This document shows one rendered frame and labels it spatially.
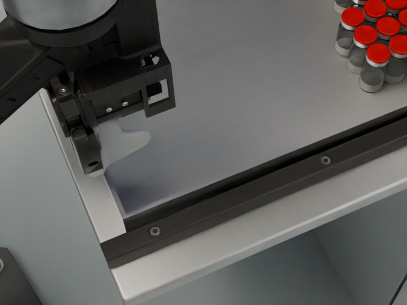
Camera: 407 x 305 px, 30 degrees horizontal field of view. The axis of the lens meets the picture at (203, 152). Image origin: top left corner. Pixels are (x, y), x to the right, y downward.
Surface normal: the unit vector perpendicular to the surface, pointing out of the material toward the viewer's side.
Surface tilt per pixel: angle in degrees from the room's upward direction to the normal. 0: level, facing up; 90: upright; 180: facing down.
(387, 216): 90
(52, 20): 90
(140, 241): 0
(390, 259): 90
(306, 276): 0
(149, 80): 90
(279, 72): 0
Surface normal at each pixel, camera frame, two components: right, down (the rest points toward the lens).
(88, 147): 0.39, 0.65
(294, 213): -0.03, -0.50
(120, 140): 0.40, 0.81
